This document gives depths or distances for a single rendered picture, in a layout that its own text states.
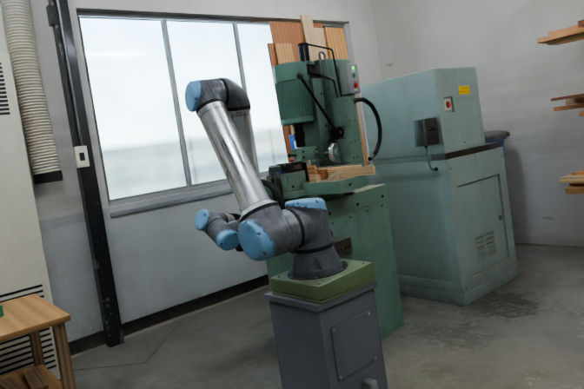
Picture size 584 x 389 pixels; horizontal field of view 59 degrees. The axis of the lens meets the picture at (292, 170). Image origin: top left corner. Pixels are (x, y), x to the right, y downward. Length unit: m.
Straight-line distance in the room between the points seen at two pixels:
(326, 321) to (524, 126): 3.03
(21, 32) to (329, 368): 2.48
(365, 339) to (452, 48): 3.29
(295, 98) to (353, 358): 1.31
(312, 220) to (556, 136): 2.87
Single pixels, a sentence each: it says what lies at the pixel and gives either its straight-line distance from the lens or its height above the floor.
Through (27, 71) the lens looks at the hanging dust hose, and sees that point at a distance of 3.34.
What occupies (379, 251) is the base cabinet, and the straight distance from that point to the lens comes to 2.86.
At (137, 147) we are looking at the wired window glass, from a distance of 3.74.
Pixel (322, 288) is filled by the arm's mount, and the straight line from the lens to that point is 1.80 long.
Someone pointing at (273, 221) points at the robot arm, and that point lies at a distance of 1.78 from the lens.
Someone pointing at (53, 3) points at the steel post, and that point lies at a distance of 3.60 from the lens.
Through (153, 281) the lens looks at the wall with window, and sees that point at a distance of 3.73.
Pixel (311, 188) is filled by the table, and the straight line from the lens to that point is 2.49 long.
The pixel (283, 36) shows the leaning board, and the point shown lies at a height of 1.98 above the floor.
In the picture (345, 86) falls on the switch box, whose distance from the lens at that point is 2.86.
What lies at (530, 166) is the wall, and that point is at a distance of 4.53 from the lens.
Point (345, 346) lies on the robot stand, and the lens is 1.93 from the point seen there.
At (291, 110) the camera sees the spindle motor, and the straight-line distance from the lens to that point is 2.64.
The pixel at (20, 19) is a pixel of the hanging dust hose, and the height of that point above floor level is 2.01.
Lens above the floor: 1.10
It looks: 3 degrees down
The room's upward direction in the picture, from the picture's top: 8 degrees counter-clockwise
